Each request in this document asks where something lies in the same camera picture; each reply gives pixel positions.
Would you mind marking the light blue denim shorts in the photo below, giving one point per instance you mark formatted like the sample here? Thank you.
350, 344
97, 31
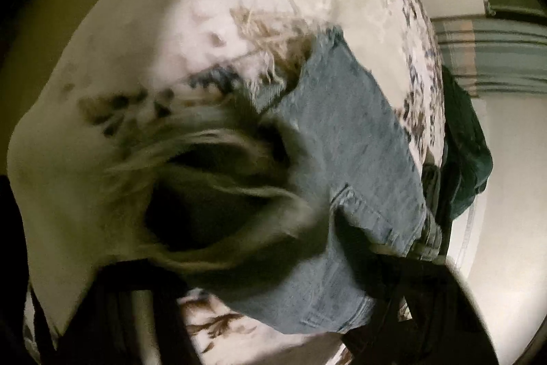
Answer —
272, 203

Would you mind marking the dark green fluffy blanket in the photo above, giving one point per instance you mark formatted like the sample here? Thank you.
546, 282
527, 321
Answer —
466, 159

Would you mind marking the green striped curtain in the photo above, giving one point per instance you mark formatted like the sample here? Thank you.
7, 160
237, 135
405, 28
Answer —
488, 55

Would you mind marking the floral bed blanket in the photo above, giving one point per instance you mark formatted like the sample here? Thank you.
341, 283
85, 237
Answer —
133, 63

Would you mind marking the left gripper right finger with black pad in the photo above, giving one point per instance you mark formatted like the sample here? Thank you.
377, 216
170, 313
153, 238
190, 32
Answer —
422, 314

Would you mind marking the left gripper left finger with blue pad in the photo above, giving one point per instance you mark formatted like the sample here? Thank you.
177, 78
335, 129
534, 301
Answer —
129, 314

